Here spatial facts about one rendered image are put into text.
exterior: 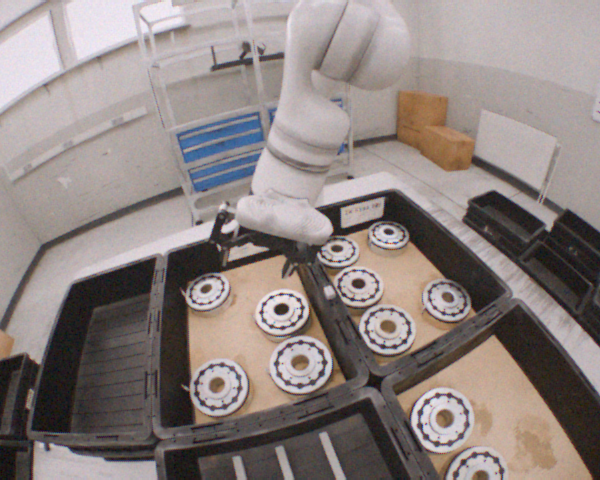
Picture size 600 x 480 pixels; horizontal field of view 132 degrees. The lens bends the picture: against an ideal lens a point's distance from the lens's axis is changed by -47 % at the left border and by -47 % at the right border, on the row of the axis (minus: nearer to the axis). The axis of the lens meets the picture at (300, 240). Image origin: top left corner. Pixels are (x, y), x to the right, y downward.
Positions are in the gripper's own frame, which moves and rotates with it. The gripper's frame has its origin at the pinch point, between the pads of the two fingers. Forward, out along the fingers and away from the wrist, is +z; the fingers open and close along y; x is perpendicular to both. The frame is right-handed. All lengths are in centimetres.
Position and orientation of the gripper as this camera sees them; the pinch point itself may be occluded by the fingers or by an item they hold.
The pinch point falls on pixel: (255, 266)
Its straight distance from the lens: 38.2
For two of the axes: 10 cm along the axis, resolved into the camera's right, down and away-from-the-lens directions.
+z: -3.4, 6.7, 6.6
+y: -9.4, -2.3, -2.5
